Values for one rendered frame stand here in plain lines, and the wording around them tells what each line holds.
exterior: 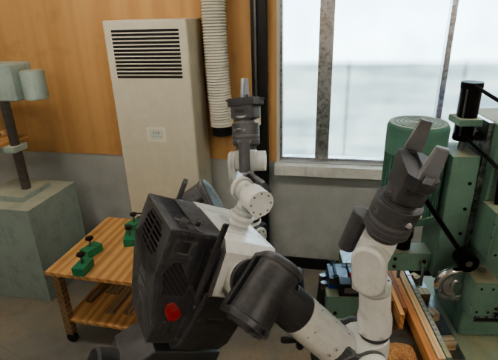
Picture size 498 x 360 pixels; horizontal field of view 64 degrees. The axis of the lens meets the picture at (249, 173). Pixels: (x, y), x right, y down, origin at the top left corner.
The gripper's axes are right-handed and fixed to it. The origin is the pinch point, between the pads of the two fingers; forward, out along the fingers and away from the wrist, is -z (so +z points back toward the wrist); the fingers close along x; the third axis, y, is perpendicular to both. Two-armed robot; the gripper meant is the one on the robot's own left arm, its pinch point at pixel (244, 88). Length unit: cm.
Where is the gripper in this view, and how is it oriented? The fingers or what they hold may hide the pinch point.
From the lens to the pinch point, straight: 129.5
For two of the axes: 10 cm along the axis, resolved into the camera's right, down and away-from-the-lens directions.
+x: 8.6, 0.2, -5.1
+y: -5.1, 0.8, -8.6
